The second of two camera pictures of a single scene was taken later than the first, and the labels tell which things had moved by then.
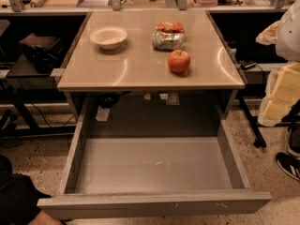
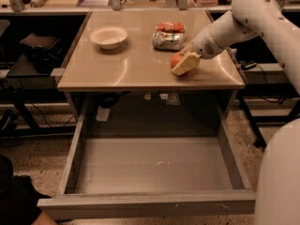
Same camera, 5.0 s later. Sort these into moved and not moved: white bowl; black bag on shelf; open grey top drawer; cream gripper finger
Moved: cream gripper finger
Not moved: open grey top drawer; white bowl; black bag on shelf
